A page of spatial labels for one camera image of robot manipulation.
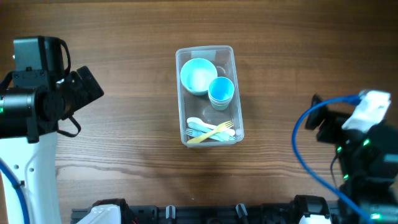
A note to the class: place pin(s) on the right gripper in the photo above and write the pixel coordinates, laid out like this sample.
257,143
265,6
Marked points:
328,123

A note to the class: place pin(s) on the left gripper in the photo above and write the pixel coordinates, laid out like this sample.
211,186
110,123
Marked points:
79,90

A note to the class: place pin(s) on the yellow plastic fork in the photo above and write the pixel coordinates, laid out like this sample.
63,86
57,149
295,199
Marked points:
219,129

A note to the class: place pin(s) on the green plastic fork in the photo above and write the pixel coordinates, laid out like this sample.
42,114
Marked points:
198,127

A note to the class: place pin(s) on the green plastic cup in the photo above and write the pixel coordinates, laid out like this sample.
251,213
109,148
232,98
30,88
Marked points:
220,107

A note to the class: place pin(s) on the blue plastic cup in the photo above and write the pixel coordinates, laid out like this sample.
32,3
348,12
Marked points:
221,90

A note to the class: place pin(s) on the white plastic spoon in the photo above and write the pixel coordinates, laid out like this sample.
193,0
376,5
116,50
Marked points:
231,132

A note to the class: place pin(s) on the blue plastic bowl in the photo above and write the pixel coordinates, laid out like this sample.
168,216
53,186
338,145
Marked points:
197,74

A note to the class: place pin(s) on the light blue plastic fork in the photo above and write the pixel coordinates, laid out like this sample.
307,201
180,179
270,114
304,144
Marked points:
218,137

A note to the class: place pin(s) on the pink plastic cup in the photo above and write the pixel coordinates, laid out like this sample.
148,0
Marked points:
219,103

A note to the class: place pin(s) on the green plastic bowl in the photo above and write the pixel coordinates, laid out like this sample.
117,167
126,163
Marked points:
198,93

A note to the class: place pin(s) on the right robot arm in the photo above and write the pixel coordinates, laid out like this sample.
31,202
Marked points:
366,148

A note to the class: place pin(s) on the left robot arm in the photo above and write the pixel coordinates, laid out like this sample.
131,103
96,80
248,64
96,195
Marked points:
29,137

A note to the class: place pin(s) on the clear plastic container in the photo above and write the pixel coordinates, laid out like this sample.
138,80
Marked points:
189,105

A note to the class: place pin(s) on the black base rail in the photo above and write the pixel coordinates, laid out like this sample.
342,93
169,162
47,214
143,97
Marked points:
294,212

